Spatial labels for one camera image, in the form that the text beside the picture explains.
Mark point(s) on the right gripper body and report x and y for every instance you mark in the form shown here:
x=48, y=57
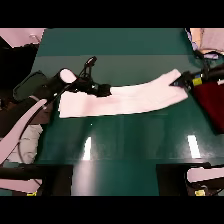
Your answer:
x=185, y=80

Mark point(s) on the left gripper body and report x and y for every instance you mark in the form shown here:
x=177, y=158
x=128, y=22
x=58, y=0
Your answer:
x=100, y=89

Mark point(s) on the white T-shirt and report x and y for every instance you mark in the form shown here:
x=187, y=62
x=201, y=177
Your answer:
x=133, y=100

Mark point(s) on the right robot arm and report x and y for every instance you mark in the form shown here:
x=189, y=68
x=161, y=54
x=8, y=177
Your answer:
x=213, y=71

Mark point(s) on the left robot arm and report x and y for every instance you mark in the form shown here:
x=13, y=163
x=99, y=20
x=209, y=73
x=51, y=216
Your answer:
x=23, y=123

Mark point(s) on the dark red garment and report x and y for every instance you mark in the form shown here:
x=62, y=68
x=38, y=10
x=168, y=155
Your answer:
x=211, y=100

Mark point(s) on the beige garment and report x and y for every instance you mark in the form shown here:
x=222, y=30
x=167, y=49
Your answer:
x=196, y=36

